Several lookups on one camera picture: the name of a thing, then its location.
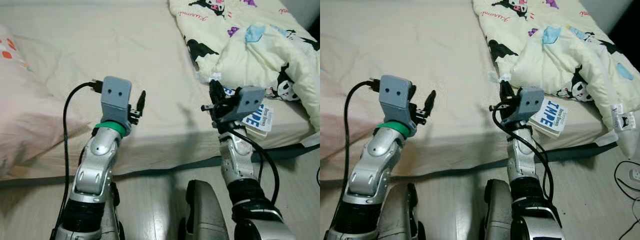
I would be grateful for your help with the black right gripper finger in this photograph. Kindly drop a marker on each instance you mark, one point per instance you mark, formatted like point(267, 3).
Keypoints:
point(506, 92)
point(216, 92)

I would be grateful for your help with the white book with blue letters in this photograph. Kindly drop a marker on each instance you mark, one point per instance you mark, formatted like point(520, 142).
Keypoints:
point(260, 120)
point(552, 117)

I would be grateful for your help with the cream cartoon print blanket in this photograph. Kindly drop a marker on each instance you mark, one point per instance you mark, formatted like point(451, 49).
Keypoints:
point(250, 60)
point(550, 60)

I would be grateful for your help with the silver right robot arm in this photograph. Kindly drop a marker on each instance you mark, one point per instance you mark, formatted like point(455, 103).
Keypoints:
point(237, 160)
point(520, 160)

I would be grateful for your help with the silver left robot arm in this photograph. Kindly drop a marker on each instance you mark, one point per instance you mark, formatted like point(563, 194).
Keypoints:
point(370, 175)
point(95, 170)

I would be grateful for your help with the bed with cream sheet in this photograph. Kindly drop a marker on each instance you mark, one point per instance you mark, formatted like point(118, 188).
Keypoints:
point(125, 45)
point(425, 45)

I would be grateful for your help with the grey right robot leg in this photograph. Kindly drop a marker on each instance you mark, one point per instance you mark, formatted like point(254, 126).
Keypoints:
point(205, 210)
point(497, 210)

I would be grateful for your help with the grey robot leg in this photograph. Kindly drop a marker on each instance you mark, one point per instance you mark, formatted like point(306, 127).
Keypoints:
point(111, 215)
point(497, 210)
point(400, 215)
point(205, 210)

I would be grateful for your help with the grey left robot leg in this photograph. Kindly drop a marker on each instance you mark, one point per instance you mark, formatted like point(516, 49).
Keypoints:
point(400, 215)
point(111, 215)

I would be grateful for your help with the white blanket label tag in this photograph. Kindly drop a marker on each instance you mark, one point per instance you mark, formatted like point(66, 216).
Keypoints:
point(622, 117)

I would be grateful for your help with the white power strip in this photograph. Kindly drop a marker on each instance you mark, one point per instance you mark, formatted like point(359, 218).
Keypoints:
point(635, 175)

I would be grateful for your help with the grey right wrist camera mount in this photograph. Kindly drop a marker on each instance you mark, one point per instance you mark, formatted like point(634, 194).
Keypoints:
point(247, 102)
point(529, 102)

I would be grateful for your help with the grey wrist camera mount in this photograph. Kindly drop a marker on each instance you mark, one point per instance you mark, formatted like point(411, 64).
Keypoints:
point(529, 102)
point(247, 102)
point(116, 97)
point(394, 95)

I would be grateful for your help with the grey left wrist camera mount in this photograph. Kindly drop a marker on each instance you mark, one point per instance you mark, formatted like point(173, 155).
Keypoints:
point(116, 97)
point(394, 95)

